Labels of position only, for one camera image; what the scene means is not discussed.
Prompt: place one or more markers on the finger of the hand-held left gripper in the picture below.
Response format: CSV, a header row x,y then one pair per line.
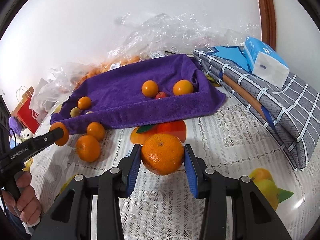
x,y
47,137

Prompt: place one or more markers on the white plastic bag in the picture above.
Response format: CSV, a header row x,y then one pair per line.
x,y
43,92

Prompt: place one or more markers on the brown wooden door frame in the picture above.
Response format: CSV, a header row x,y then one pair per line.
x,y
266,12

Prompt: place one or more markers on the grey checked folded cloth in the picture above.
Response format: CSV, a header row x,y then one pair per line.
x,y
287,110

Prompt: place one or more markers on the purple plush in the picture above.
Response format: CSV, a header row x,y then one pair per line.
x,y
15,125

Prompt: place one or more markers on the blue tissue pack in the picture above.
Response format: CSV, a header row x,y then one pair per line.
x,y
267,65

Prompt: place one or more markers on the red paper bag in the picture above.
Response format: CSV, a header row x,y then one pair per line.
x,y
25,116

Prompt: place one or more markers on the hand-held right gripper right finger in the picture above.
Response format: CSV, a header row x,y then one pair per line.
x,y
191,175

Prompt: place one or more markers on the clear bag of oranges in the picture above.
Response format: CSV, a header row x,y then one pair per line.
x,y
125,60

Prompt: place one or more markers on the purple towel lined tray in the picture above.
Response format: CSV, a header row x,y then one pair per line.
x,y
120,90

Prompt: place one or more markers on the mandarin orange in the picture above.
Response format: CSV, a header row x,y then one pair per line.
x,y
84,103
150,88
88,148
61,143
162,153
95,130
183,87

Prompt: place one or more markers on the white spotted plush toy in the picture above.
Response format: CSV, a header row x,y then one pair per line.
x,y
25,133

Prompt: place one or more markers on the small red fruit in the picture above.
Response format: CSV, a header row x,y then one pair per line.
x,y
160,95

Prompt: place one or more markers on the crumpled clear plastic wrap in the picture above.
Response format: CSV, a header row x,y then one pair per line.
x,y
162,30

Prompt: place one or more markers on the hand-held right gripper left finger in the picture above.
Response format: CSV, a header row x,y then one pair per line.
x,y
133,172

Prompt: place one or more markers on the blue star-shaped paper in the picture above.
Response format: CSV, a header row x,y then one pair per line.
x,y
230,55

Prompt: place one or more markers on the person's left hand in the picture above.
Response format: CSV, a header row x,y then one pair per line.
x,y
27,202

